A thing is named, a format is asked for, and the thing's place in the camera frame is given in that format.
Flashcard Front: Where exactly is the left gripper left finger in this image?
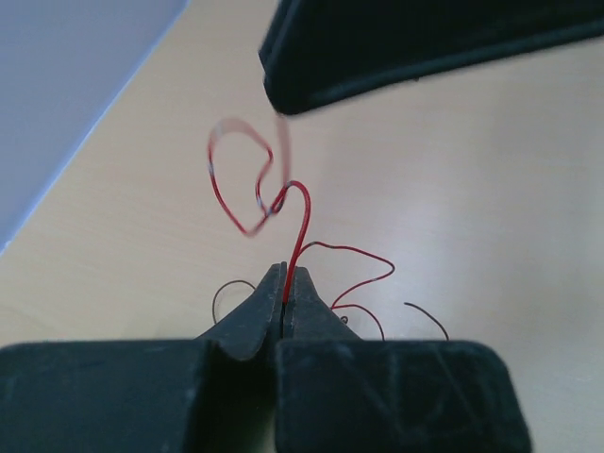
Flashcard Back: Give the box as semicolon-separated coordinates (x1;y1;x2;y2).
1;264;286;452

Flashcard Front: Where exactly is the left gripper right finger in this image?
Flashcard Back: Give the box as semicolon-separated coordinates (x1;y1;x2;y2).
275;268;532;452

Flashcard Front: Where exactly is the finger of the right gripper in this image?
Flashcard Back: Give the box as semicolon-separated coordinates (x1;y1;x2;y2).
259;0;603;115

